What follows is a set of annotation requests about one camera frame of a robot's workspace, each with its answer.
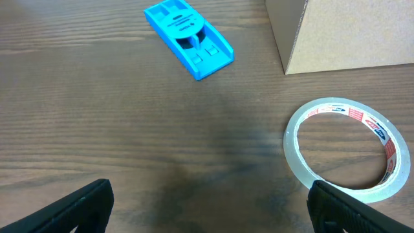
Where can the brown cardboard box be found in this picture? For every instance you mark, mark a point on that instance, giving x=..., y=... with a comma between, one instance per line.
x=329, y=35

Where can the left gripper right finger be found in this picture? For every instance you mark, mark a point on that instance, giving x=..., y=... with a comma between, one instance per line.
x=333, y=211

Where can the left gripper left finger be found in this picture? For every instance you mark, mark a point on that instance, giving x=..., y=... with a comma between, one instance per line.
x=85, y=210

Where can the blue tape dispenser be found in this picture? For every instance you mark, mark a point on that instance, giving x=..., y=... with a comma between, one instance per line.
x=199, y=46

